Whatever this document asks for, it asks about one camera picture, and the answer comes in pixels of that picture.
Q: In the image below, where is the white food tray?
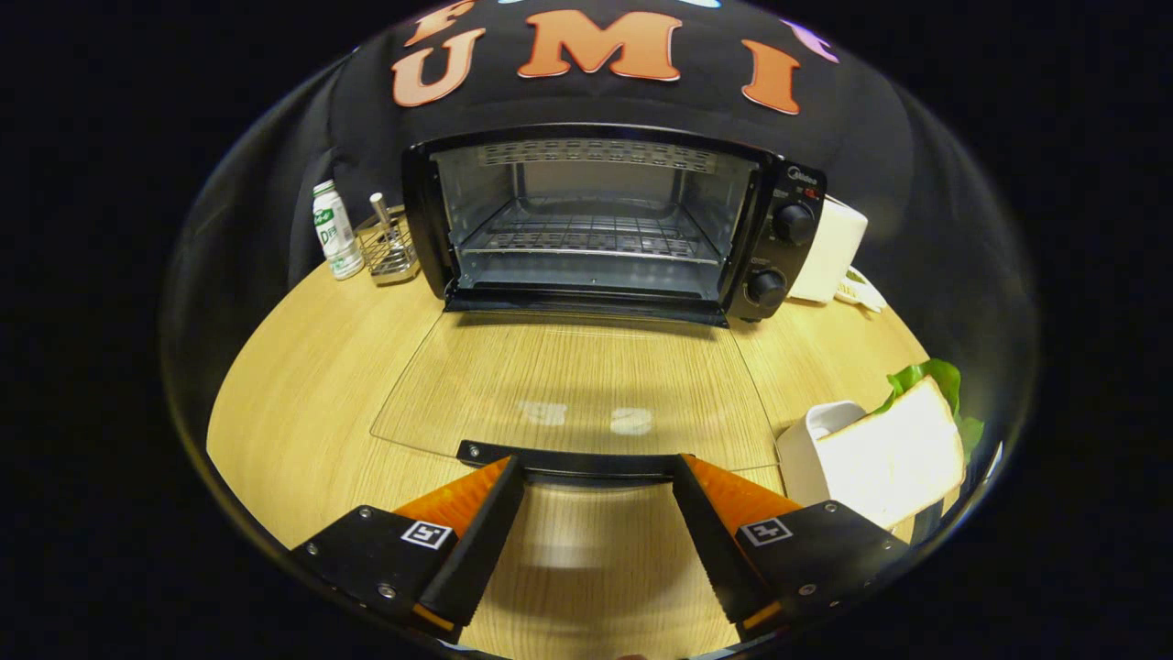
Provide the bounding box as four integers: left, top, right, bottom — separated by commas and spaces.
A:
775, 401, 963, 534

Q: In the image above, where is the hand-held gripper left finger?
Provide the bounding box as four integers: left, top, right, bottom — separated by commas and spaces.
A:
290, 455, 529, 644

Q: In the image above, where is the oven wire rack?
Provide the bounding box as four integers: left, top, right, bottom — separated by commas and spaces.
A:
458, 197, 725, 267

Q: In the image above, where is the white bottle with green label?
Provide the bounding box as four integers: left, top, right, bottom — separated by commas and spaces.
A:
312, 180, 365, 281

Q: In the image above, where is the white pop-up toaster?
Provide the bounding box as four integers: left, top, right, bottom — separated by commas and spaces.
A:
788, 197, 869, 305

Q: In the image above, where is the small white-capped stick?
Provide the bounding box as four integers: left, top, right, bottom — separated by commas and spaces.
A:
369, 192, 397, 248

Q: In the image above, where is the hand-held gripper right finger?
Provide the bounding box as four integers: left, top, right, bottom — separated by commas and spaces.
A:
672, 454, 910, 643

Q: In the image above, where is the metal wire basket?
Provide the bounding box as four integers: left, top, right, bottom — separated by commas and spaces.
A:
356, 206, 421, 286

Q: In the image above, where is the black toaster oven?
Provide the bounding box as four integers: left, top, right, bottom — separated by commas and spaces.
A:
371, 124, 828, 482

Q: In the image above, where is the toast sandwich with lettuce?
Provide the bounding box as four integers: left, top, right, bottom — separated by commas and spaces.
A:
816, 359, 985, 529

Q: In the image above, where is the white divided dish with beans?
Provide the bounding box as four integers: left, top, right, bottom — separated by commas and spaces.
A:
836, 268, 888, 313

